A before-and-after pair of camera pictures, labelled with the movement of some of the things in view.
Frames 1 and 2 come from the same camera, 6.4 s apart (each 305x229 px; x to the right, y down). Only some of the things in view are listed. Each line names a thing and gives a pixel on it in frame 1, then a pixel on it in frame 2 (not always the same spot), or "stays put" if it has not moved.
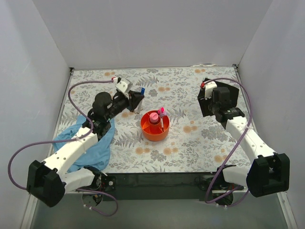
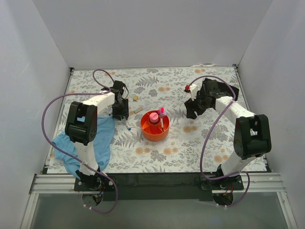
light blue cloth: [98, 157] stays put
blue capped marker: [142, 91] -> [128, 128]
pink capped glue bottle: [154, 117] stays put
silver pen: [162, 123] stays put
